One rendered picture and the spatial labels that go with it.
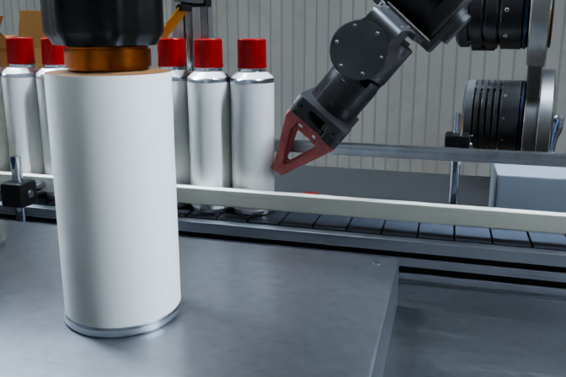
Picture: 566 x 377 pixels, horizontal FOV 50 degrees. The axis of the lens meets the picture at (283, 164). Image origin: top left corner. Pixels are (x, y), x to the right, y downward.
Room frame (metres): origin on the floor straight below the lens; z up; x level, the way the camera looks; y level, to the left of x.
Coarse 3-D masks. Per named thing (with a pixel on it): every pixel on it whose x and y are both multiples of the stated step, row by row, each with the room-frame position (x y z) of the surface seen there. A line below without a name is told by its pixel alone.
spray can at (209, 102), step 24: (216, 48) 0.70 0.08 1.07; (192, 72) 0.71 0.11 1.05; (216, 72) 0.70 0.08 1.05; (192, 96) 0.69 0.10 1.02; (216, 96) 0.69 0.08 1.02; (192, 120) 0.69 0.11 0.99; (216, 120) 0.69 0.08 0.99; (192, 144) 0.70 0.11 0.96; (216, 144) 0.69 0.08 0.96; (192, 168) 0.70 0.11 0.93; (216, 168) 0.69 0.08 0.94
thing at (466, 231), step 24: (192, 216) 0.68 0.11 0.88; (216, 216) 0.68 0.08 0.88; (240, 216) 0.68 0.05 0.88; (264, 216) 0.68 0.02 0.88; (288, 216) 0.68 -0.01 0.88; (312, 216) 0.68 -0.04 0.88; (336, 216) 0.68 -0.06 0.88; (456, 240) 0.60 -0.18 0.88; (480, 240) 0.60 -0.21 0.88; (504, 240) 0.60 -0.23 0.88; (528, 240) 0.60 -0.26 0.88; (552, 240) 0.60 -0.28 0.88
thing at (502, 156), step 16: (304, 144) 0.72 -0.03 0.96; (352, 144) 0.70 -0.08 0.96; (368, 144) 0.70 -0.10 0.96; (384, 144) 0.70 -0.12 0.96; (448, 160) 0.67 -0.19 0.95; (464, 160) 0.67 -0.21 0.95; (480, 160) 0.66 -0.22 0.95; (496, 160) 0.66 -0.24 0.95; (512, 160) 0.66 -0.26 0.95; (528, 160) 0.65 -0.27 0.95; (544, 160) 0.65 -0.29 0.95; (560, 160) 0.64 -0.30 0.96
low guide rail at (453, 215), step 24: (192, 192) 0.68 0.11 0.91; (216, 192) 0.67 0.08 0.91; (240, 192) 0.66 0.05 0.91; (264, 192) 0.66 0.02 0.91; (360, 216) 0.63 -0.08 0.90; (384, 216) 0.62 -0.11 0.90; (408, 216) 0.61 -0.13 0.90; (432, 216) 0.61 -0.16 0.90; (456, 216) 0.60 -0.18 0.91; (480, 216) 0.59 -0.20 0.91; (504, 216) 0.59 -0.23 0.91; (528, 216) 0.58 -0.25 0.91; (552, 216) 0.58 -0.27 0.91
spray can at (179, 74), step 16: (160, 48) 0.72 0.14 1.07; (176, 48) 0.72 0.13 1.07; (160, 64) 0.72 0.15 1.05; (176, 64) 0.72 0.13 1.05; (176, 80) 0.71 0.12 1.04; (176, 96) 0.71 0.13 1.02; (176, 112) 0.71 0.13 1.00; (176, 128) 0.71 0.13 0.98; (176, 144) 0.71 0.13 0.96; (176, 160) 0.71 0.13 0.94; (176, 176) 0.71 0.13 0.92
